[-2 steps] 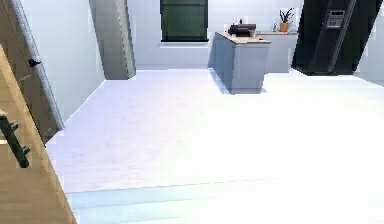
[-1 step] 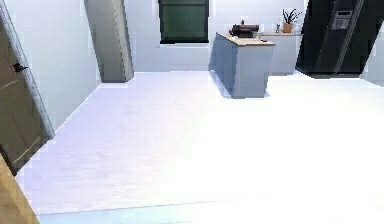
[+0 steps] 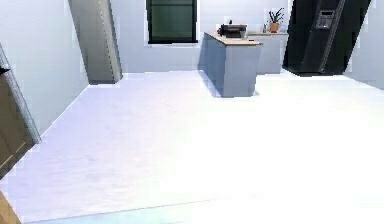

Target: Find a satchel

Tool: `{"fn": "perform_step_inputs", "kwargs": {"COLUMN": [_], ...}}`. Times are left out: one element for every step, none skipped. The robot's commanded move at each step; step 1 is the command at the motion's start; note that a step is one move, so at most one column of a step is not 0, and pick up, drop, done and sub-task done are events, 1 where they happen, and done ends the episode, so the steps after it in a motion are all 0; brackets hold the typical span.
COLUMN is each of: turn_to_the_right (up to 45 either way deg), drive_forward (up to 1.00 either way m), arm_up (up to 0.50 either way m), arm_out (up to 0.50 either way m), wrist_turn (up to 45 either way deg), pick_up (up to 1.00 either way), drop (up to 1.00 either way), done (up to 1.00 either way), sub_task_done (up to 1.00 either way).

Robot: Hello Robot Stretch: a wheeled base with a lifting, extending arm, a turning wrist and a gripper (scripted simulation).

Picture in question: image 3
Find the brown room door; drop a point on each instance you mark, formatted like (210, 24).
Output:
(11, 116)

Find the grey counter cabinet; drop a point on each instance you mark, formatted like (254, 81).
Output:
(271, 53)

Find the black toaster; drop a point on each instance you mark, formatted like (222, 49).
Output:
(233, 30)

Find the grey tall cupboard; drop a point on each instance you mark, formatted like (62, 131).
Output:
(96, 40)

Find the grey kitchen counter wooden top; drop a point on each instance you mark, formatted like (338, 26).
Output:
(230, 63)

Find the house plant in orange pot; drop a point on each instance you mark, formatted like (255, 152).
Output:
(275, 20)

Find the dark window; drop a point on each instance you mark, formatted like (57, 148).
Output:
(172, 20)

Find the red apple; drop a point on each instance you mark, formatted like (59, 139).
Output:
(219, 32)

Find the black fridge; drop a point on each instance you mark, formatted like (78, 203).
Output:
(320, 36)

